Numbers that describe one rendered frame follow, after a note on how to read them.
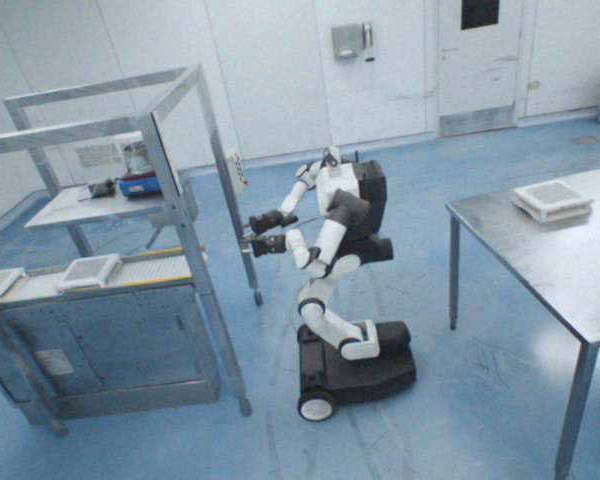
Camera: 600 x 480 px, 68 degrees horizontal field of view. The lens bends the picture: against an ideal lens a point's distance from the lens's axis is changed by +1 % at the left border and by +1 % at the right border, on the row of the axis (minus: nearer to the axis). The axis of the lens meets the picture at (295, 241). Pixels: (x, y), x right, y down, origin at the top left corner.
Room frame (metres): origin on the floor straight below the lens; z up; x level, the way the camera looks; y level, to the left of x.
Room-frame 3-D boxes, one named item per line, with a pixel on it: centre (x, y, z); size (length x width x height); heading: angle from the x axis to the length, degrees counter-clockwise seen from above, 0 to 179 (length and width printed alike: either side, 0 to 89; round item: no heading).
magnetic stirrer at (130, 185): (1.94, 0.59, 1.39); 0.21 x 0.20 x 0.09; 174
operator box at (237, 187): (2.73, 0.29, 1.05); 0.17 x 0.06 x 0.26; 174
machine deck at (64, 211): (1.91, 0.78, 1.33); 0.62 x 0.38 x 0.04; 84
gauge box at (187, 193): (2.03, 0.56, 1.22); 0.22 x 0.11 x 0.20; 84
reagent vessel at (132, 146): (1.94, 0.59, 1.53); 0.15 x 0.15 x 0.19
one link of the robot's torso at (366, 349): (1.82, -0.24, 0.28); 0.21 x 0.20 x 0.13; 84
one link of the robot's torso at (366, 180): (1.82, -0.29, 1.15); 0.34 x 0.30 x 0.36; 174
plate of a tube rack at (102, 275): (1.95, 1.05, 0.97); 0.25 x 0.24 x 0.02; 174
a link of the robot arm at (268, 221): (2.01, 0.14, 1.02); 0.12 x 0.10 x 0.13; 117
